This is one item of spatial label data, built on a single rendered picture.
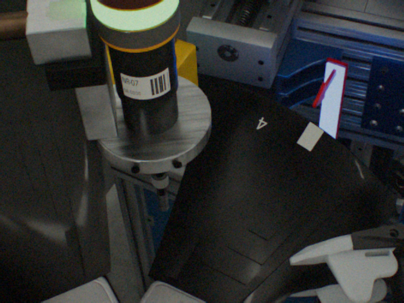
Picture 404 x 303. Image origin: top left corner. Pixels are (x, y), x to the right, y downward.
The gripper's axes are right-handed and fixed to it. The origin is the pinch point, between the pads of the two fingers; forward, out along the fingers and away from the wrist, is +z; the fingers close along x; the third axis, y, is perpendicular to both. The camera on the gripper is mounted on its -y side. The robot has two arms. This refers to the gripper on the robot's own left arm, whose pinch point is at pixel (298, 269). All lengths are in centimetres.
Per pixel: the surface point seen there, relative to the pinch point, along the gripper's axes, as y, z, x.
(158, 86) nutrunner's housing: 2.2, 10.5, -33.3
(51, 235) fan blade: 0.4, 19.8, -14.3
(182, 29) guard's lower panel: -119, 0, 103
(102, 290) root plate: 3.8, 16.8, -10.7
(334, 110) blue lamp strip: -22.1, -9.6, 8.4
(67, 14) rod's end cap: 0.5, 14.5, -37.8
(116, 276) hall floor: -57, 27, 125
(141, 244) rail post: -35, 17, 63
